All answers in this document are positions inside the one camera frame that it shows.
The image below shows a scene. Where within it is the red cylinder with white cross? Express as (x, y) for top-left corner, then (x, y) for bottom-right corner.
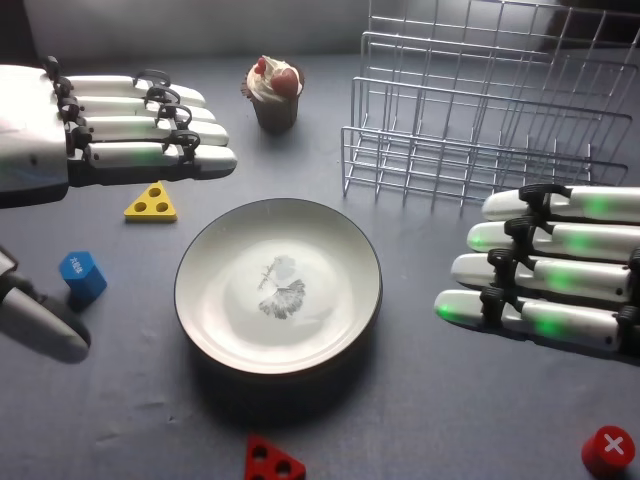
(580, 425), (636, 479)

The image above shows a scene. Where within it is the white backdrop panel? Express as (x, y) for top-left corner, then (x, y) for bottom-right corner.
(22, 0), (371, 57)

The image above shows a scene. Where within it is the blue hexagonal prism block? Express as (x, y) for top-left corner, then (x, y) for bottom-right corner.
(58, 250), (109, 307)

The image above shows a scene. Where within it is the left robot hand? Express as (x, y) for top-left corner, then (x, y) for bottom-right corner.
(0, 54), (239, 364)

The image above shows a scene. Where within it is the chocolate cupcake with cream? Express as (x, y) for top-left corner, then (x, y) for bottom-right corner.
(241, 54), (307, 135)

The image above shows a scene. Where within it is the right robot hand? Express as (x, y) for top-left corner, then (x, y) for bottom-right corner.
(433, 183), (640, 359)

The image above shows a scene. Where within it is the red triangle block with holes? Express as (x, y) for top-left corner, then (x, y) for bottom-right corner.
(243, 433), (307, 480)

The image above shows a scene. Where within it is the yellow triangle block with holes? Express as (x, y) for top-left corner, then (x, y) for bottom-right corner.
(123, 180), (179, 224)

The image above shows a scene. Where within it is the silver wire dish rack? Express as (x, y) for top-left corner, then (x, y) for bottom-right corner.
(340, 0), (640, 210)

